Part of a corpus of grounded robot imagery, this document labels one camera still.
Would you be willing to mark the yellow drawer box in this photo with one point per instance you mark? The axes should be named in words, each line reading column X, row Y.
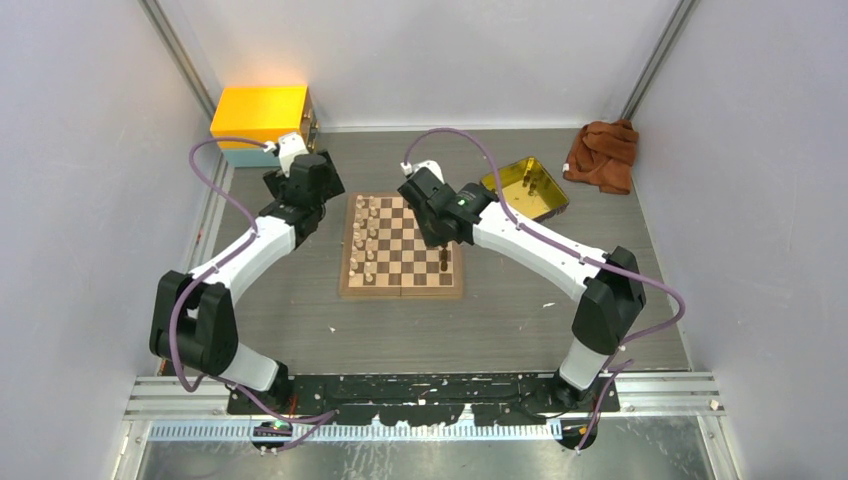
column 265, row 113

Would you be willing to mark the wooden chess board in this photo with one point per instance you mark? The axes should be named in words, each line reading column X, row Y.
column 384, row 256

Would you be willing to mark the brown cloth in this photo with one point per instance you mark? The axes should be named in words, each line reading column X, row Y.
column 603, row 154

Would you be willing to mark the yellow tin tray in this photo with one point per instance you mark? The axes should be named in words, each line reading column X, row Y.
column 532, row 190

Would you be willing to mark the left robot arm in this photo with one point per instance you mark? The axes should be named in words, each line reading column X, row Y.
column 194, row 313

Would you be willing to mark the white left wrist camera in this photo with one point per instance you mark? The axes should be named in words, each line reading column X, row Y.
column 288, row 148

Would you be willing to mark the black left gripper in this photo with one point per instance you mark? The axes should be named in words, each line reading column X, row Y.
column 332, row 185

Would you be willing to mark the aluminium frame rail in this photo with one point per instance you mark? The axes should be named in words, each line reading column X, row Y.
column 216, row 412

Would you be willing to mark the teal drawer box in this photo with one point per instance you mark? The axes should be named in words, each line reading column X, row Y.
column 245, row 152

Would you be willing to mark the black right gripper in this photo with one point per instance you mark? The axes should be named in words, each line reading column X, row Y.
column 432, row 238

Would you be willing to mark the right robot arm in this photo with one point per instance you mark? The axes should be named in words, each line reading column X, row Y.
column 603, row 285

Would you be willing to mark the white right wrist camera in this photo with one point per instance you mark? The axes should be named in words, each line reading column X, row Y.
column 409, row 169

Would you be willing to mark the dark piece back row bottom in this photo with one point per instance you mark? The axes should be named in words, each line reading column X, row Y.
column 444, row 257

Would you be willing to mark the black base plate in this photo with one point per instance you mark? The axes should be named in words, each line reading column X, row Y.
column 491, row 399

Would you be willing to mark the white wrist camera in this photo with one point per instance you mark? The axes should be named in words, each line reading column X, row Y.
column 288, row 148
column 409, row 169

